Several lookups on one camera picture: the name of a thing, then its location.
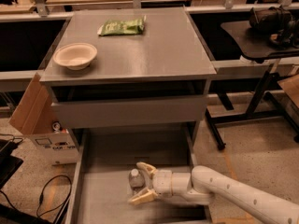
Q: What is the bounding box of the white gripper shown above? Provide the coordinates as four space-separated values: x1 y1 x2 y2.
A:
128 161 191 205

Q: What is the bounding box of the clear plastic water bottle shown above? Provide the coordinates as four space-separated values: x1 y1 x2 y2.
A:
129 169 145 189

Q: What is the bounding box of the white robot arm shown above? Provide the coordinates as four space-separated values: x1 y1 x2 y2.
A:
128 162 299 224

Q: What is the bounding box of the open grey middle drawer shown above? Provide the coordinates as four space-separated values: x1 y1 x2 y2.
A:
65 129 209 224

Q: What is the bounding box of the grey top drawer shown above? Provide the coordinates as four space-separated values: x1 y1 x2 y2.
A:
51 95 206 129

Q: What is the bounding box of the grey drawer cabinet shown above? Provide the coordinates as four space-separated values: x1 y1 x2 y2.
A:
41 7 216 135

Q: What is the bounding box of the cardboard box with white print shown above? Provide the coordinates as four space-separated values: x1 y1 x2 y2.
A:
9 74 78 165

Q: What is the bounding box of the black equipment at left edge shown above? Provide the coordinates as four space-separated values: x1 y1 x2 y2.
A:
0 139 23 188

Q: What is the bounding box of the white paper bowl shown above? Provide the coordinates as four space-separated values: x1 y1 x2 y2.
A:
52 43 97 70

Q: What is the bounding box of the green snack bag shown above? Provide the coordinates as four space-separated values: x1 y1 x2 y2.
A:
97 16 146 36

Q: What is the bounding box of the black side table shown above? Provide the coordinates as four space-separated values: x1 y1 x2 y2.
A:
205 21 299 150

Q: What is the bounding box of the dark bag on table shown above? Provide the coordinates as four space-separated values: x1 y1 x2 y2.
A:
249 7 299 49

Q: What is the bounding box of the black cable on floor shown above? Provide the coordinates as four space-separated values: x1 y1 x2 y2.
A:
36 175 72 220

